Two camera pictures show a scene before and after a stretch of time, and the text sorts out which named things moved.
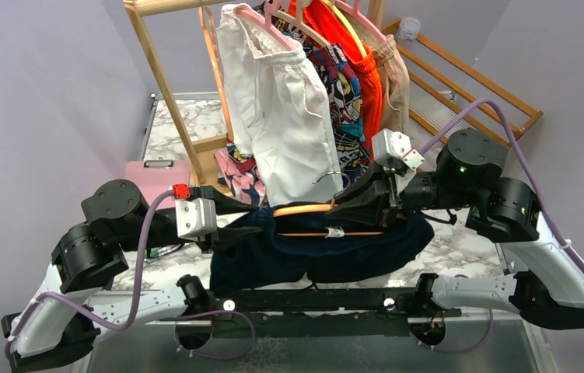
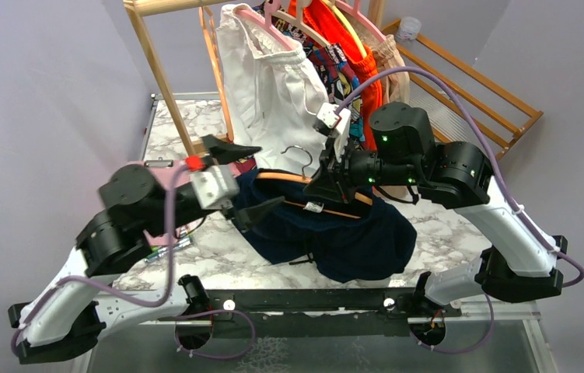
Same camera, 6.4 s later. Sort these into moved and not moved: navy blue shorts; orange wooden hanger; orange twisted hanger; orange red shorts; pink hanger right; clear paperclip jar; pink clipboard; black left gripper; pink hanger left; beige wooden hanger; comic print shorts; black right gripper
Moved: black right gripper; orange wooden hanger; black left gripper; navy blue shorts
Not moved: pink clipboard; pink hanger left; orange twisted hanger; orange red shorts; beige wooden hanger; pink hanger right; clear paperclip jar; comic print shorts
